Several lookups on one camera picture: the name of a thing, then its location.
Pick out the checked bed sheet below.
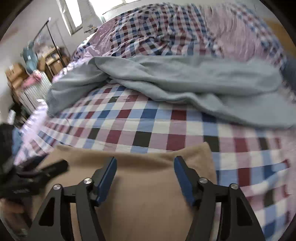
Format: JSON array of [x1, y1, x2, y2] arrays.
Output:
[[14, 82, 296, 241]]

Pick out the wooden headboard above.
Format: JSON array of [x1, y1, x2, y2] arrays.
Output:
[[264, 17, 289, 47]]

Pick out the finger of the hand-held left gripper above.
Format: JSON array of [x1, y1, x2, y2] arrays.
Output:
[[14, 155, 47, 172], [23, 159, 69, 181]]

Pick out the open brown cardboard boxes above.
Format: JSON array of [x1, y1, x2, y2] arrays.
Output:
[[37, 46, 70, 76]]

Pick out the black clothes rack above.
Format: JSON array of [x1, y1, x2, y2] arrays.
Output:
[[35, 17, 64, 67]]

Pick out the white ribbed suitcase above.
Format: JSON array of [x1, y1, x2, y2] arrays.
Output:
[[20, 72, 52, 114]]

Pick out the tan shirt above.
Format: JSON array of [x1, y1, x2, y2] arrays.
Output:
[[30, 142, 218, 241]]

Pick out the labelled cardboard box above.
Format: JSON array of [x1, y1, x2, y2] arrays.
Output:
[[5, 63, 29, 91]]

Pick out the window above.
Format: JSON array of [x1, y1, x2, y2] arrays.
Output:
[[57, 0, 84, 35]]

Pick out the blue shark plush toy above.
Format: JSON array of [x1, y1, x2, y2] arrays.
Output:
[[22, 40, 38, 72]]

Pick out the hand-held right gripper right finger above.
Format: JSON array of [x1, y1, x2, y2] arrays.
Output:
[[173, 156, 265, 241]]

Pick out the pink cloth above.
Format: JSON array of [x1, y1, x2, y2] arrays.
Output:
[[22, 71, 43, 88]]

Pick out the white printed curtain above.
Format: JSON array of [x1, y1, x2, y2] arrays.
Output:
[[77, 0, 104, 34]]

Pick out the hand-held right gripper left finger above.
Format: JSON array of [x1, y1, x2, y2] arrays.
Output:
[[28, 156, 117, 241]]

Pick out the light blue-grey pants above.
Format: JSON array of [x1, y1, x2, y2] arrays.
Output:
[[47, 55, 296, 129]]

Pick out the checked quilt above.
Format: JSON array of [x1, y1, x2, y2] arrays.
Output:
[[72, 2, 287, 70]]

